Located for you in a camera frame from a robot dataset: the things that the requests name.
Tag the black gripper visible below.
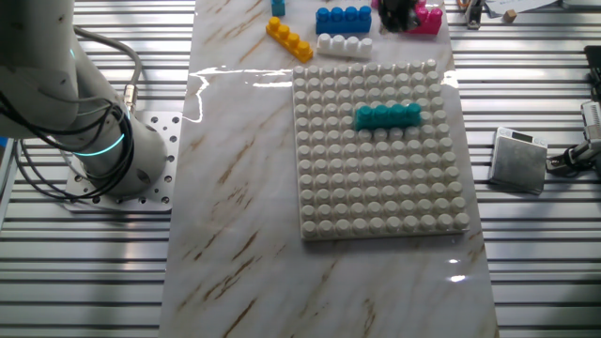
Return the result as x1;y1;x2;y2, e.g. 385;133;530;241
378;0;422;34

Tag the orange-yellow four-stud block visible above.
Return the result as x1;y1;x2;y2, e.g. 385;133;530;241
265;16;315;61

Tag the silver digital scale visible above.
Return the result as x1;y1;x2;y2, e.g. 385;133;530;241
487;126;549;196

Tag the teal four-stud block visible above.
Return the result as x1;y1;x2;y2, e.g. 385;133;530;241
353;101;424;132

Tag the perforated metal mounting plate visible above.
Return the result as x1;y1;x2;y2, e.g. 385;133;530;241
63;111;183;213

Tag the white paper sheet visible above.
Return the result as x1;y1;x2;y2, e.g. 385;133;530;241
485;0;564;14

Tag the magenta three-stud block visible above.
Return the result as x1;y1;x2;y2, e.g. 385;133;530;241
407;0;444;37

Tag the small silver camera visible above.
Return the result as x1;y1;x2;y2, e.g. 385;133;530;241
580;100;601;142

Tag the thick grey cable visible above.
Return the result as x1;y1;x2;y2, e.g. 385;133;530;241
74;25;144;116

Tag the black camera clamp mount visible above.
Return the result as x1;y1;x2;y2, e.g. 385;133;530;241
546;139;601;178

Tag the white studded baseplate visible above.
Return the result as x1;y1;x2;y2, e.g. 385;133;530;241
291;59;470;242

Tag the white four-stud block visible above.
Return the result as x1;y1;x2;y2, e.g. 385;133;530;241
316;32;376;61

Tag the white marble board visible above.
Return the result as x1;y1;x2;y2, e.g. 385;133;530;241
159;0;500;338

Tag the blue four-stud block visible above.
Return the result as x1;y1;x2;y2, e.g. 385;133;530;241
315;5;373;36

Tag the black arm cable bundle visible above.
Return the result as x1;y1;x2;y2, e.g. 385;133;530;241
0;91;137;201

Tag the black box device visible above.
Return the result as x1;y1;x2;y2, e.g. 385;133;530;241
584;44;601;100

